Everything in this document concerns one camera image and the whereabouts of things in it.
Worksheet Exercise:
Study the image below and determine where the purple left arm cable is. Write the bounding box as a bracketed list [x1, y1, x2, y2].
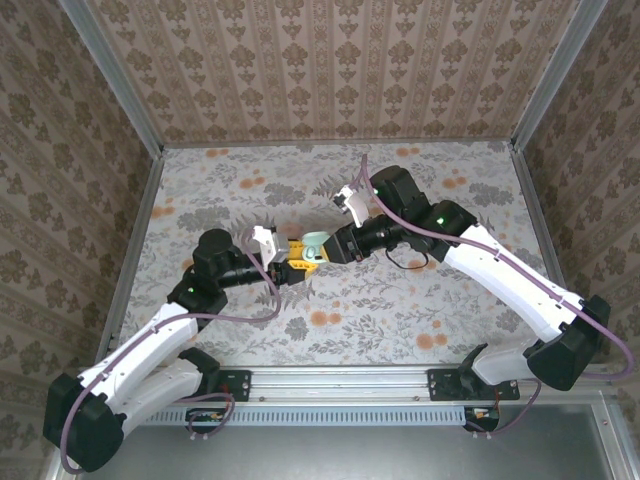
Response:
[59, 227, 284, 474]

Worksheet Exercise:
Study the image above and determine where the mint green earbud charging case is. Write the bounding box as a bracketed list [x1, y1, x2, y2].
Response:
[301, 231, 330, 264]

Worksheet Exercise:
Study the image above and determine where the grey metal sheet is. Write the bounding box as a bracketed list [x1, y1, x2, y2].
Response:
[39, 404, 616, 480]

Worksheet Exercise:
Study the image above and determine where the white slotted cable duct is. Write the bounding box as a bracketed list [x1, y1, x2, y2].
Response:
[149, 403, 469, 427]

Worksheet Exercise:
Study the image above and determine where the black cable loop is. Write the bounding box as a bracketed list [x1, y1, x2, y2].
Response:
[383, 241, 430, 272]

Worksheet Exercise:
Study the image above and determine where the floral print tablecloth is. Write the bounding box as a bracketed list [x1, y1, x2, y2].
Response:
[112, 141, 576, 366]

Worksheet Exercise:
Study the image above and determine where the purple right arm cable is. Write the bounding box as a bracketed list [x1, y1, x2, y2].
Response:
[349, 153, 635, 436]

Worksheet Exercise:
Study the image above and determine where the aluminium side rail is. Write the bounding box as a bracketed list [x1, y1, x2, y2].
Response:
[507, 142, 591, 364]
[94, 149, 166, 366]

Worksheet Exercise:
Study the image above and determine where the small connector board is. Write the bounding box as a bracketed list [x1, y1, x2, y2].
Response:
[188, 407, 226, 424]
[467, 405, 501, 424]

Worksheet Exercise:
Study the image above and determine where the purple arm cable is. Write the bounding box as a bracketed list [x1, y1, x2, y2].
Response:
[59, 227, 284, 474]
[349, 153, 635, 436]

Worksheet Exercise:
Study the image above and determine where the aluminium frame corner post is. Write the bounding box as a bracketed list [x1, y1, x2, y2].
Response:
[510, 0, 611, 151]
[58, 0, 166, 156]

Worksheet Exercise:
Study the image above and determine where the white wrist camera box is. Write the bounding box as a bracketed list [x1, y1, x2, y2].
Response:
[247, 224, 291, 265]
[332, 183, 372, 227]

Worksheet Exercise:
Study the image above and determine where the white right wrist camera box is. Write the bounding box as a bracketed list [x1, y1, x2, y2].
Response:
[332, 183, 372, 227]

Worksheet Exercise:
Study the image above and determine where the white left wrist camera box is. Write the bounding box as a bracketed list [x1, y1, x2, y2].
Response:
[247, 224, 291, 265]

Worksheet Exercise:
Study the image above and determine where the aluminium front mounting rail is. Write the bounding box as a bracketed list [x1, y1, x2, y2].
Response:
[74, 363, 614, 405]

